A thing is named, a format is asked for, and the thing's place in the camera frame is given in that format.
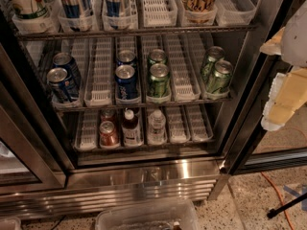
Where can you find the clear plastic bin on floor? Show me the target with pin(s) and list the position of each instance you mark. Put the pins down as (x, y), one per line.
(160, 214)

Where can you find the blue soda can middle rear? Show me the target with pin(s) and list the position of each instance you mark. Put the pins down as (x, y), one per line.
(127, 57)

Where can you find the green soda can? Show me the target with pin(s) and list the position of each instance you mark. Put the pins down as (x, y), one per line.
(219, 78)
(156, 56)
(212, 55)
(158, 80)

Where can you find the white tall can top shelf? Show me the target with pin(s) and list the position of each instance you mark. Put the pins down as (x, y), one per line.
(29, 9)

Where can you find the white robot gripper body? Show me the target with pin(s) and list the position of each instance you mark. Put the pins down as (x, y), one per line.
(295, 40)

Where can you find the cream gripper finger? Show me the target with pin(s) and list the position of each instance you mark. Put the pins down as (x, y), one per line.
(288, 93)
(273, 45)

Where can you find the blue soda can middle front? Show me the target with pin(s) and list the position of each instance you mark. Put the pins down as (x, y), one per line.
(126, 80)

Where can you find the red soda can front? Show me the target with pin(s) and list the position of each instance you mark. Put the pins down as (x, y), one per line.
(108, 135)

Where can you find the red soda can rear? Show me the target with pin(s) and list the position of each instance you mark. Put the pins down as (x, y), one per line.
(108, 115)

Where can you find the brown drink bottle white cap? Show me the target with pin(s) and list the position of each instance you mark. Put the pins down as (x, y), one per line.
(131, 129)

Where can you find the green soda can middle rear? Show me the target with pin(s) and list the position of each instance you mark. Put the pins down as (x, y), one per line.
(156, 56)

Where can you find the red soda can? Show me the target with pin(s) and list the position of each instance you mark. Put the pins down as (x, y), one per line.
(108, 115)
(108, 135)

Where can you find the blue soda can left front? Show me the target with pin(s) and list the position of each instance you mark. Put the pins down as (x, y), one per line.
(63, 85)

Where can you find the green soda can right front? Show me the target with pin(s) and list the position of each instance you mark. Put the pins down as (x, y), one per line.
(219, 78)

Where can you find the green soda can middle front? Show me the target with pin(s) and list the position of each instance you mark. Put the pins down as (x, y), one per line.
(158, 80)

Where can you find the clear water bottle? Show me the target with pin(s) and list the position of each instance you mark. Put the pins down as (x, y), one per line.
(156, 127)

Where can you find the black tripod leg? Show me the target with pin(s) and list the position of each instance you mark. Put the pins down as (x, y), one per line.
(274, 212)

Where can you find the green soda can right rear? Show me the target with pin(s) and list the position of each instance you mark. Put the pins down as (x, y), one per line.
(212, 55)

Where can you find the open fridge glass door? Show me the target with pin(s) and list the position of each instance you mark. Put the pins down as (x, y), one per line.
(247, 147)

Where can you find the blue soda can left rear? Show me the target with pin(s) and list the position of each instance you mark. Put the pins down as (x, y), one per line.
(64, 60)

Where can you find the stainless steel fridge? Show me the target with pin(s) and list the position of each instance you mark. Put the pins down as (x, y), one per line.
(56, 165)

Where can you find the blue soda can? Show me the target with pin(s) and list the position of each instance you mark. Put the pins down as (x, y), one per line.
(64, 60)
(126, 80)
(63, 85)
(127, 57)

